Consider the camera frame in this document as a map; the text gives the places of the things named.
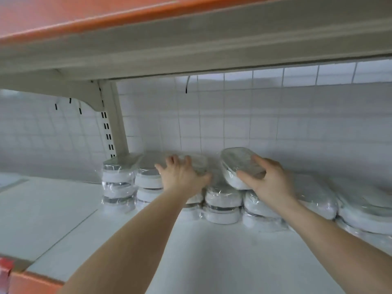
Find person's left hand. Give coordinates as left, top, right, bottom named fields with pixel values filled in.
left=154, top=154, right=213, bottom=201

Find person's right hand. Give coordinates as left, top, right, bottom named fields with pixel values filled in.
left=237, top=154, right=299, bottom=213

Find stacks of clear-lid soap dishes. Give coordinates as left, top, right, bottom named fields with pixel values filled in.
left=100, top=151, right=392, bottom=254

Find orange metal store shelving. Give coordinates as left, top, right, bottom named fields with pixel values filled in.
left=0, top=0, right=392, bottom=294

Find person's right forearm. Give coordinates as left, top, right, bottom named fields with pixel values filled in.
left=278, top=199, right=392, bottom=294

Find person's left forearm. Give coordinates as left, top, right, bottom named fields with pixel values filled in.
left=58, top=189, right=191, bottom=294

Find pink printed label strip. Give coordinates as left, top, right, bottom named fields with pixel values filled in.
left=0, top=256, right=14, bottom=294

